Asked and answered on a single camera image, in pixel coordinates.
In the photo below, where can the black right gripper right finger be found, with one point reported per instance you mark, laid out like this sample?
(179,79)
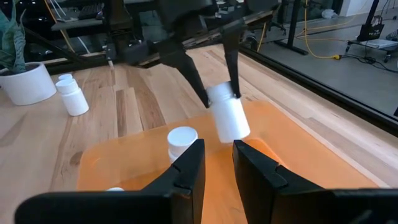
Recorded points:
(273,199)

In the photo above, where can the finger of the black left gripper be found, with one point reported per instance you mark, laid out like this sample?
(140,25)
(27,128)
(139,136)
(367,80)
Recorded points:
(183,62)
(233,53)

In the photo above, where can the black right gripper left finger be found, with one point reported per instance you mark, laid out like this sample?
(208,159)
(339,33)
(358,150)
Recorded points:
(174,199)

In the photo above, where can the white pill bottle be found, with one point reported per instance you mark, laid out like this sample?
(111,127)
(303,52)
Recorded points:
(115,189)
(230,121)
(64,76)
(182,138)
(74,99)

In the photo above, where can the orange translucent plastic basket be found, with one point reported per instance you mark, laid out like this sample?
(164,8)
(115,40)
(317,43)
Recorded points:
(311,155)

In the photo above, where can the black desk leg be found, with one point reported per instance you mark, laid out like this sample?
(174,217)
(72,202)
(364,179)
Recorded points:
(293,21)

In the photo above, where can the black keyboard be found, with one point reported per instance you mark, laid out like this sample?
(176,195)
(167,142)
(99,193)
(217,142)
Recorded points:
(90,11)

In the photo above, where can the white crumpled bag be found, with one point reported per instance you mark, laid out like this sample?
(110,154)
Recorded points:
(328,14)

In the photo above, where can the grey desk top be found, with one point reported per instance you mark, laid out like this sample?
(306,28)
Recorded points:
(76,24)

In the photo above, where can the black bag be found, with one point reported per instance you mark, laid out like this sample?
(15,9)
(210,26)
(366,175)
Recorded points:
(370,31)

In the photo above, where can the wheeled cart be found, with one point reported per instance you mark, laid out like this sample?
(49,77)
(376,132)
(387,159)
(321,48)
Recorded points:
(376,44)

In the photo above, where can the white round plant pot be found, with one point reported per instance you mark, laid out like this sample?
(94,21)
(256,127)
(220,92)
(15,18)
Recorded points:
(28,85)

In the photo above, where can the green leafy plant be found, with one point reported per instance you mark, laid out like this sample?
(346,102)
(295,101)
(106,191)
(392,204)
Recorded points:
(12,43)

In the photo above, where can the black table edge rail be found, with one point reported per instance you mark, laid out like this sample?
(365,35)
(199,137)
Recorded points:
(326,90)

